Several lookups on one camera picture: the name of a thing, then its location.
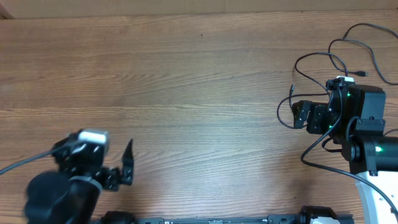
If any black short connector cable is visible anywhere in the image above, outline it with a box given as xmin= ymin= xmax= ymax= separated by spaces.
xmin=276 ymin=83 xmax=330 ymax=129

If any black USB cable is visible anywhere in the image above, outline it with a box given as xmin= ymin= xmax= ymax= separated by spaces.
xmin=328 ymin=22 xmax=398 ymax=86

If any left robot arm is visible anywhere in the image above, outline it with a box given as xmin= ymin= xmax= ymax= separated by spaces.
xmin=24 ymin=129 xmax=134 ymax=223

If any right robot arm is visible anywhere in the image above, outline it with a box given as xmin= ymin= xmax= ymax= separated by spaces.
xmin=290 ymin=77 xmax=397 ymax=223

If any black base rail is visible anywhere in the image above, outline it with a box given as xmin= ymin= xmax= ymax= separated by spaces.
xmin=90 ymin=206 xmax=354 ymax=224

